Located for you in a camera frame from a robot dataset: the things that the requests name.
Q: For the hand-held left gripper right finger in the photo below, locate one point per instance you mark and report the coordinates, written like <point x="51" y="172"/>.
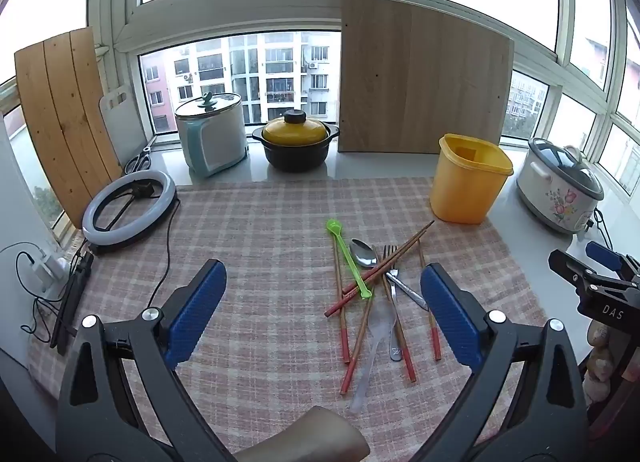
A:
<point x="450" y="312"/>

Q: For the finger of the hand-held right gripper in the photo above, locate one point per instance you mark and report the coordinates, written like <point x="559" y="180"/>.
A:
<point x="567" y="264"/>
<point x="602" y="252"/>

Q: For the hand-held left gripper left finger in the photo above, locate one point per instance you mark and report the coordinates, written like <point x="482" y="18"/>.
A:
<point x="197" y="307"/>

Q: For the red-tipped wooden chopstick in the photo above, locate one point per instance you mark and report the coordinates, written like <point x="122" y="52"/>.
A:
<point x="409" y="367"/>
<point x="350" y="372"/>
<point x="344" y="342"/>
<point x="436" y="342"/>

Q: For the metal fork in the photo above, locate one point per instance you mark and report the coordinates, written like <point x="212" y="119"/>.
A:
<point x="396" y="349"/>

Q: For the dark brown chopstick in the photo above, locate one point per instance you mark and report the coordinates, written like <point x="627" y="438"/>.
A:
<point x="334" y="309"/>
<point x="400" y="249"/>

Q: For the clear plastic spoon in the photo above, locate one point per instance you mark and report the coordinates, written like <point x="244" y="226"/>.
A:
<point x="367" y="372"/>

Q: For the metal spoon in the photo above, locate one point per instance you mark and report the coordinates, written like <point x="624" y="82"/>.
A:
<point x="362" y="252"/>

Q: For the green plastic spoon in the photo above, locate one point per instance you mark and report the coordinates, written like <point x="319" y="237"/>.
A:
<point x="351" y="262"/>

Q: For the yellow plastic container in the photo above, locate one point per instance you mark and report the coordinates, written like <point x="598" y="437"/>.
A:
<point x="460" y="192"/>

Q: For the person's right hand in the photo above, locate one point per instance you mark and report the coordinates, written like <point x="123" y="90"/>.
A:
<point x="600" y="367"/>

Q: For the black rice cooker plug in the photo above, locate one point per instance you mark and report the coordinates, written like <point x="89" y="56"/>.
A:
<point x="589" y="224"/>

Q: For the floral white rice cooker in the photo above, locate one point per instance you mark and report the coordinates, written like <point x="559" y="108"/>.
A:
<point x="550" y="192"/>

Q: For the checkered table cloth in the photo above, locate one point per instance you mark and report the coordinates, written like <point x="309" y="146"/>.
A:
<point x="250" y="242"/>

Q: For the black folded stand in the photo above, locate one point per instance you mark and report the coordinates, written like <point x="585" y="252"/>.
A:
<point x="70" y="302"/>

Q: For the white charger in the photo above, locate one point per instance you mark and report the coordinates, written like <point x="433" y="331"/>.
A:
<point x="47" y="269"/>

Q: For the black scissors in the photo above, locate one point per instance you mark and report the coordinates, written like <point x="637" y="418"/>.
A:
<point x="137" y="160"/>

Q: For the brown rounded object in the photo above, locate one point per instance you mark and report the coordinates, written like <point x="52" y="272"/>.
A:
<point x="300" y="437"/>

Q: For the teal white pot glass lid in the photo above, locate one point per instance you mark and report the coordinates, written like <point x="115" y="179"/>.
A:
<point x="215" y="142"/>

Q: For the black casserole yellow lid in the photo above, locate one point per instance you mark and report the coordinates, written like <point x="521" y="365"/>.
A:
<point x="295" y="152"/>

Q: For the white plastic cutting board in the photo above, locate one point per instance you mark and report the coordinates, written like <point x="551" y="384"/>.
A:
<point x="122" y="127"/>

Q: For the pine plank board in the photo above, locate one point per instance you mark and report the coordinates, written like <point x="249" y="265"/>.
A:
<point x="60" y="117"/>

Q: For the large light wooden board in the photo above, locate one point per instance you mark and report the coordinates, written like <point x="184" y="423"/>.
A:
<point x="425" y="77"/>

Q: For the white apartment building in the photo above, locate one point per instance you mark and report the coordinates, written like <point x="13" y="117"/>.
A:
<point x="280" y="72"/>

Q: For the white window frame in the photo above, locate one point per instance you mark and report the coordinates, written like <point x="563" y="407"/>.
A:
<point x="240" y="27"/>

